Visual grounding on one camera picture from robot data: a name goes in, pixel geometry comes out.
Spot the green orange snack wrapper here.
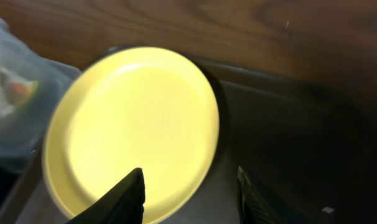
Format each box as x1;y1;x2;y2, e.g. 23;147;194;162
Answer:
0;65;38;118

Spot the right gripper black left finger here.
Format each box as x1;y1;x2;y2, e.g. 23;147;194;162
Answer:
67;168;145;224

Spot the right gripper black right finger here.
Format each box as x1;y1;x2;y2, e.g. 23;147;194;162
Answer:
237;166;310;224

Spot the yellow plate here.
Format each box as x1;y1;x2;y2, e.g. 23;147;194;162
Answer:
42;47;220;223

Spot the clear plastic bin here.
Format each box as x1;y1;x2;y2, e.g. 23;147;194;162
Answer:
0;18;81;157

